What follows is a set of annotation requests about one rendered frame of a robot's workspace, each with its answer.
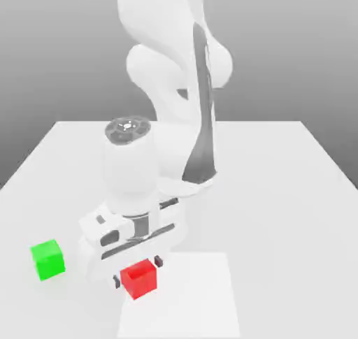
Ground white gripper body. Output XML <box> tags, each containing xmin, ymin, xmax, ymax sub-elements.
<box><xmin>79</xmin><ymin>196</ymin><xmax>187</xmax><ymax>283</ymax></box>

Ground small red cube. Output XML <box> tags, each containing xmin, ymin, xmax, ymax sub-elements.
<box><xmin>120</xmin><ymin>259</ymin><xmax>158</xmax><ymax>301</ymax></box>

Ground small green cube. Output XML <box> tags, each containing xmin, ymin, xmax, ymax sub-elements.
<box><xmin>29</xmin><ymin>238</ymin><xmax>66</xmax><ymax>282</ymax></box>

